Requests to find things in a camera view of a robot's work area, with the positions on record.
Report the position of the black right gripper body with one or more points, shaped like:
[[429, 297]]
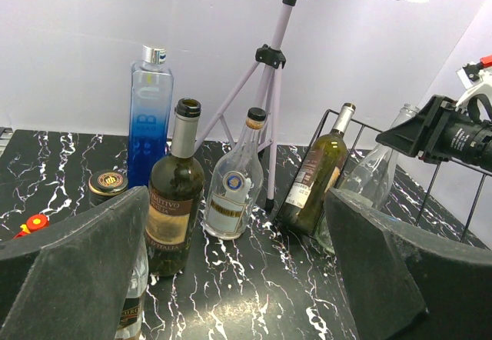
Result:
[[456, 133]]

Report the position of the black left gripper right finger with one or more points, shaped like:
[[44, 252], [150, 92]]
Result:
[[403, 282]]

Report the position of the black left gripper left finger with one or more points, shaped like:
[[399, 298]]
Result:
[[61, 283]]

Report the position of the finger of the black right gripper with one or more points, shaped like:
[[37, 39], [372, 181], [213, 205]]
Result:
[[410, 132]]

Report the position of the clear glass bottle grey label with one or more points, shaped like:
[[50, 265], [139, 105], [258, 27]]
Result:
[[371, 179]]

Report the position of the green wine bottle brown label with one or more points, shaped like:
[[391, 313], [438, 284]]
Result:
[[303, 205]]

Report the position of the square clear bottle gold cap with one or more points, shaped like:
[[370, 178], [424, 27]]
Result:
[[126, 247]]

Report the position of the dark Primitivo wine bottle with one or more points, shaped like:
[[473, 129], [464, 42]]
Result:
[[175, 187]]

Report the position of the round clear bottle cork stopper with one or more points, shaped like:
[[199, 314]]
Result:
[[236, 182]]

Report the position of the tall blue gradient bottle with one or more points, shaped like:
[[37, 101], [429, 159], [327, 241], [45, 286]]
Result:
[[152, 84]]

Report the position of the red toy truck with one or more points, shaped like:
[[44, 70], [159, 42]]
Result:
[[33, 224]]

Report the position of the lilac tripod music stand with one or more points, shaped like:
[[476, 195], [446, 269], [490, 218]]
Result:
[[271, 57]]

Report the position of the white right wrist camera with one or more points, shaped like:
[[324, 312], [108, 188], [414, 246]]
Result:
[[476, 78]]

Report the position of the black wire wine rack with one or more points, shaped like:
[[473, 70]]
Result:
[[453, 201]]

